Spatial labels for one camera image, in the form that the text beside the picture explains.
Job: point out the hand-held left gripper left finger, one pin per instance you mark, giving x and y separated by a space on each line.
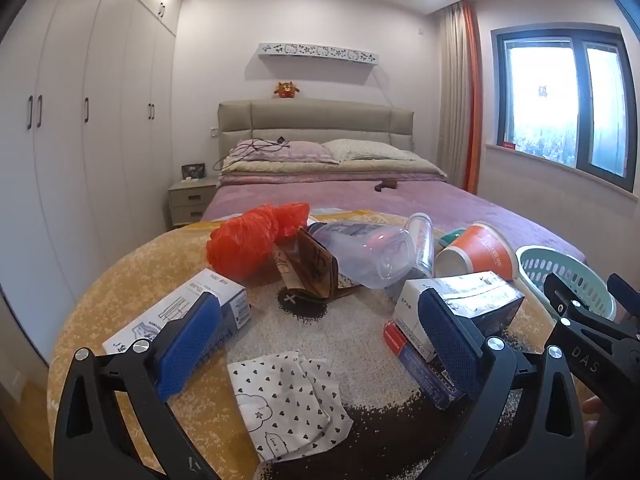
187 345

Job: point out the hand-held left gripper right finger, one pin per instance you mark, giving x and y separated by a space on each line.
450 340

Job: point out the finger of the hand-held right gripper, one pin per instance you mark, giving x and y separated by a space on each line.
625 290
585 330

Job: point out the red blue box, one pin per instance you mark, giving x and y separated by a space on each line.
410 355

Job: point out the white blue carton box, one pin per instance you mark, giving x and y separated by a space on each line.
170 305

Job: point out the white grey carton box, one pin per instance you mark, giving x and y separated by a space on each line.
475 295

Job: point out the teal plastic basket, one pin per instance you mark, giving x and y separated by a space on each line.
545 248

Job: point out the orange paper cup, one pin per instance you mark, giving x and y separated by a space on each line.
485 252

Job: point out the green white packet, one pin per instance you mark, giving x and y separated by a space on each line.
452 236

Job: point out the clear plastic cup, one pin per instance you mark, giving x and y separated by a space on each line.
422 240

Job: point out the heart patterned white cloth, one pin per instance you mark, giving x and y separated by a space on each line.
280 400

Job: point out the orange plastic bag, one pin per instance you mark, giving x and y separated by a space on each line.
240 245

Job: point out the clear plastic jug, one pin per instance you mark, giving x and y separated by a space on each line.
360 255

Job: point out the brown paper bag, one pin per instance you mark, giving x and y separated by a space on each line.
312 267

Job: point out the person's right hand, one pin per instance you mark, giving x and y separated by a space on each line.
592 417

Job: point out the beige nightstand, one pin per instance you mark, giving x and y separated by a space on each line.
190 205

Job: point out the purple bed sheet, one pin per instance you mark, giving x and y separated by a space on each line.
400 200

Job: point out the small brown object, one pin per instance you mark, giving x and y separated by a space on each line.
387 185

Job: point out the small red sill item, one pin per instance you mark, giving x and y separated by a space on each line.
508 145

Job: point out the white floral pillow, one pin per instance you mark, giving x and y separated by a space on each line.
370 149

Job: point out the dark framed window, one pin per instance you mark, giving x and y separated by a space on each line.
577 85

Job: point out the folded beige quilt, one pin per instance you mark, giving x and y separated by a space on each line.
325 167

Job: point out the window sticker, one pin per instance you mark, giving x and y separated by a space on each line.
542 91

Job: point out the pink pillow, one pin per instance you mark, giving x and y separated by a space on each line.
300 152

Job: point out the beige orange curtain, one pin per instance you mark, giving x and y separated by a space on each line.
457 100

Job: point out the white wardrobe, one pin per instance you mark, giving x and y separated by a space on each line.
100 110

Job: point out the beige upholstered bed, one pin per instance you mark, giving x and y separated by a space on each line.
320 120

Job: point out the orange plush toy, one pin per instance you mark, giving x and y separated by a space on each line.
286 91

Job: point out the small picture frame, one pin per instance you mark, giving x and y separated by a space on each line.
194 171

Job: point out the white wall shelf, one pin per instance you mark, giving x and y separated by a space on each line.
315 52

